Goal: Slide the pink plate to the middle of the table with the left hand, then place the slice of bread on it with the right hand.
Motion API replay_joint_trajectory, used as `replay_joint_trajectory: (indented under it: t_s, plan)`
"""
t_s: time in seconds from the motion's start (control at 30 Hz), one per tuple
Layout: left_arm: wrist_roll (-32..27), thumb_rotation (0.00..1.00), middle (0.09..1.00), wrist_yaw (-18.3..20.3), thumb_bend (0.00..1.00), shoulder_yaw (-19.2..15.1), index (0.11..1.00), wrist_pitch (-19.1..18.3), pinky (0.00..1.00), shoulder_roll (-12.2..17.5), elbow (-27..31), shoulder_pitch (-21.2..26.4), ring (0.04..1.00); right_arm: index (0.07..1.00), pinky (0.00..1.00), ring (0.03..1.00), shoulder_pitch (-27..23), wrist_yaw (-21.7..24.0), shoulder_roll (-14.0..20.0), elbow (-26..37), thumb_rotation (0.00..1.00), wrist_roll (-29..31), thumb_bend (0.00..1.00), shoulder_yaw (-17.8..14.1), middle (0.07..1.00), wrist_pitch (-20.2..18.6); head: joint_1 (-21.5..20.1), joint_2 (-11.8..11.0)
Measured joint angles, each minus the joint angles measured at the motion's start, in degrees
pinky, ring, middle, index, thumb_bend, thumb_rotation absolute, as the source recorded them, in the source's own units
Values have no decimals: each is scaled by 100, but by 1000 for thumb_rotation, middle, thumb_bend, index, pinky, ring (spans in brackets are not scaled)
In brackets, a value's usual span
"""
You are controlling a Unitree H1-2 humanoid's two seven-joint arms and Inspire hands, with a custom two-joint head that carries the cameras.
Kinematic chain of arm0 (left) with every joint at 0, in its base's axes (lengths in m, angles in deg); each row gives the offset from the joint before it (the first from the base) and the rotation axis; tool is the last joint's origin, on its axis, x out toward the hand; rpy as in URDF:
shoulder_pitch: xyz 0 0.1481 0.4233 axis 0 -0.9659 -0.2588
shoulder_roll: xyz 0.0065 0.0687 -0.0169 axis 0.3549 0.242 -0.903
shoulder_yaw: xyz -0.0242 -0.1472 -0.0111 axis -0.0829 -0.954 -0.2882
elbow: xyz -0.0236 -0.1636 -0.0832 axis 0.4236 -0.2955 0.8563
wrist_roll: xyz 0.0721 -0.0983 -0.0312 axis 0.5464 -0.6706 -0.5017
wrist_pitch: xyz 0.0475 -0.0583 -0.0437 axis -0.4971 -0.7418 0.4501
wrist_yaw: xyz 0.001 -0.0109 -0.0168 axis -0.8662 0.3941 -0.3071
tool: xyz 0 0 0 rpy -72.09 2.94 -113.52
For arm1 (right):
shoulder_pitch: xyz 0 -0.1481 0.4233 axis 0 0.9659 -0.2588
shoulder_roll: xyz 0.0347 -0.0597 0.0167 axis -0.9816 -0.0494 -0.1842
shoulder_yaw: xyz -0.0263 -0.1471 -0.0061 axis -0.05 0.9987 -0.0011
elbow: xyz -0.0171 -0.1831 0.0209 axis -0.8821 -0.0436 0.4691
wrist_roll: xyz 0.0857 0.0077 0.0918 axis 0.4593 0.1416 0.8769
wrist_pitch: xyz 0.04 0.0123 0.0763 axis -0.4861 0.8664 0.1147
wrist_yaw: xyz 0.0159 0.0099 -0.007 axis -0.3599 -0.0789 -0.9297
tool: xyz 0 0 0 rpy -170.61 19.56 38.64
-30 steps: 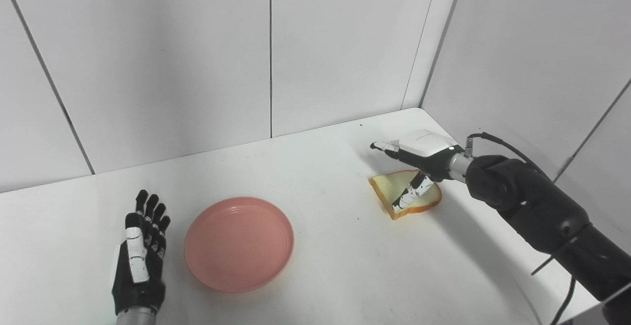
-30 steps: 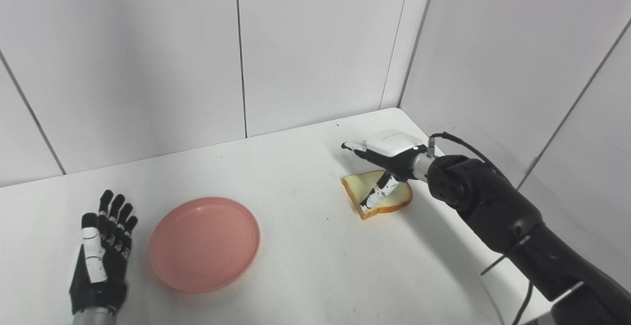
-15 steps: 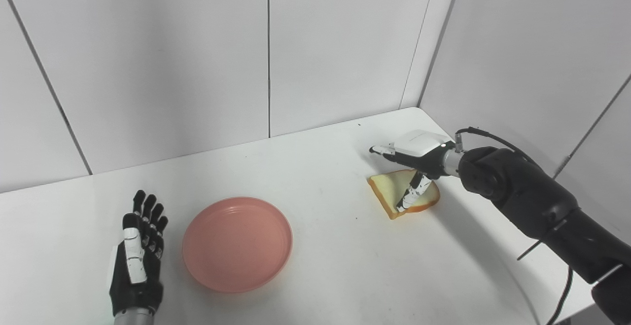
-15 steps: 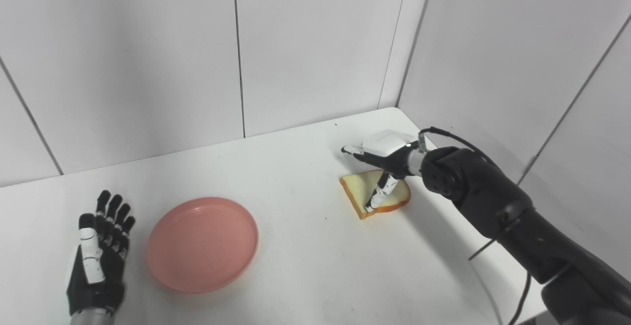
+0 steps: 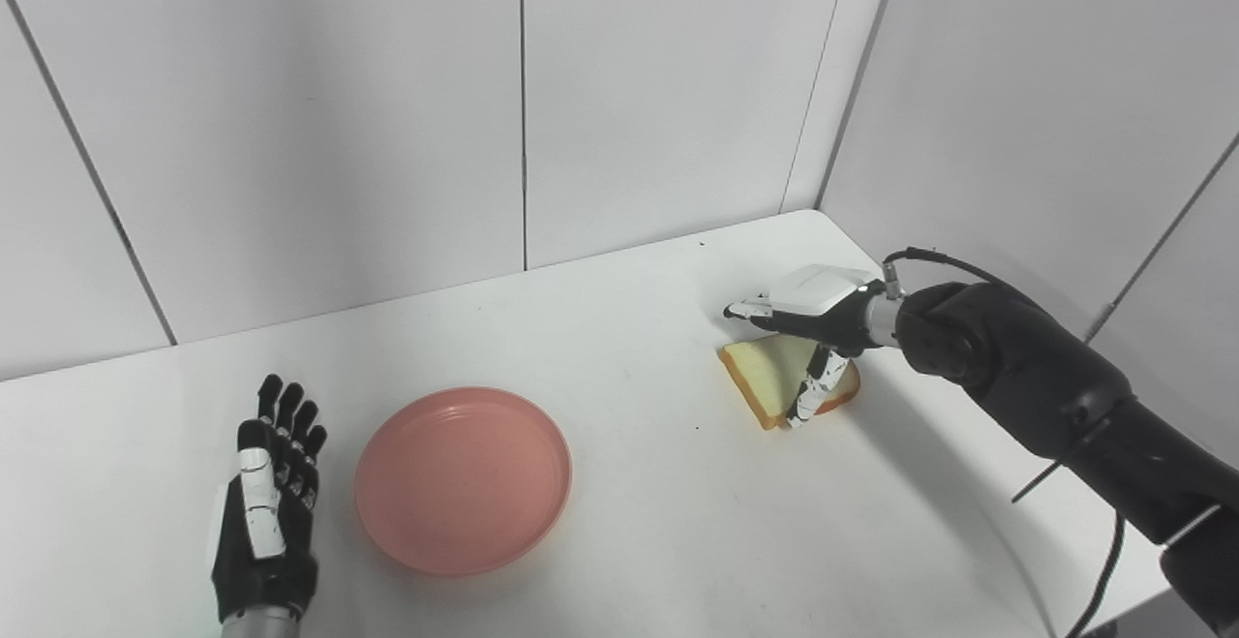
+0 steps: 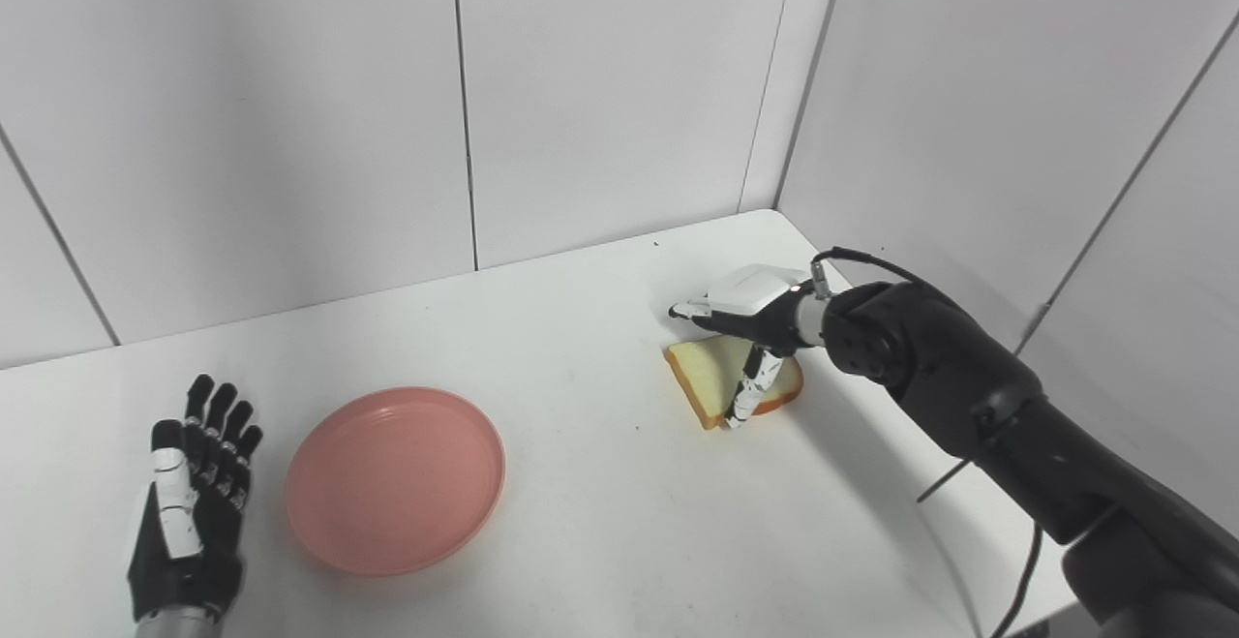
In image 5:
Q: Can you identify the pink round plate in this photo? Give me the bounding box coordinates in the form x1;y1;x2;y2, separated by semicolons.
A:
353;386;573;577

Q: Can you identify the slice of white bread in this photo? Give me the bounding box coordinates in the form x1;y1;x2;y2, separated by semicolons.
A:
717;333;861;431

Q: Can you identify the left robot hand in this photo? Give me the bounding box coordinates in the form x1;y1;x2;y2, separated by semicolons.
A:
208;374;328;624

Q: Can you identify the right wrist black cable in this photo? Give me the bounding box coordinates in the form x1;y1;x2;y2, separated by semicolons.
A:
881;247;1129;638

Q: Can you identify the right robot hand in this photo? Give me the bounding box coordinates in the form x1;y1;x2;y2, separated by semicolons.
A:
723;264;889;430

